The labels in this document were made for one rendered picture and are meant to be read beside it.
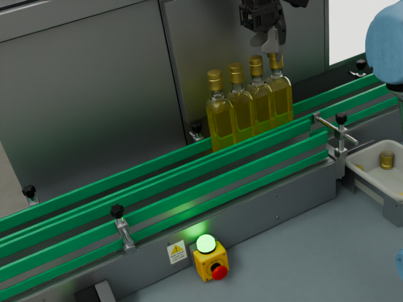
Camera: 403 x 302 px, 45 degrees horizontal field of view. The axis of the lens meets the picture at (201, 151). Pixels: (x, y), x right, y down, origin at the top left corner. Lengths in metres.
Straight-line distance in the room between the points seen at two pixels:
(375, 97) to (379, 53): 0.70
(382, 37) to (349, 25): 0.77
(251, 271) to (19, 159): 0.64
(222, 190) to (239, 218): 0.09
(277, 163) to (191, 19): 0.42
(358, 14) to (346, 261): 0.74
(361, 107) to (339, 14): 0.28
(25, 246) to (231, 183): 0.49
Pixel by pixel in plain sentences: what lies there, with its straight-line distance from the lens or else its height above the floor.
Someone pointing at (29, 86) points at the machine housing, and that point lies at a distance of 1.23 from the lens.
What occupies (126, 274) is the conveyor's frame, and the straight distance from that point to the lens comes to 1.19.
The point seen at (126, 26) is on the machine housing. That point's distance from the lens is 1.25.
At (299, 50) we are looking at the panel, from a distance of 1.48.
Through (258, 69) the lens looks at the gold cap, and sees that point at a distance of 1.25.
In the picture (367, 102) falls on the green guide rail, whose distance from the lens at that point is 1.50.
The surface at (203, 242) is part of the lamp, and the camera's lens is 1.17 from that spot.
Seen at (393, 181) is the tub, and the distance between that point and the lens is 1.45.
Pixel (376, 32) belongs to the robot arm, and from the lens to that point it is 0.82.
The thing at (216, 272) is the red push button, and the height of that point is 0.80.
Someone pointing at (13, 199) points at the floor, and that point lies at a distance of 3.11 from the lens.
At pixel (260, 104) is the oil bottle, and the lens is 1.27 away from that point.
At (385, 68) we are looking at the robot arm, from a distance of 0.81.
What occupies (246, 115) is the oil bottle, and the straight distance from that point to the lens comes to 1.26.
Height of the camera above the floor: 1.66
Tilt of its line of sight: 33 degrees down
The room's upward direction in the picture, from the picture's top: 10 degrees counter-clockwise
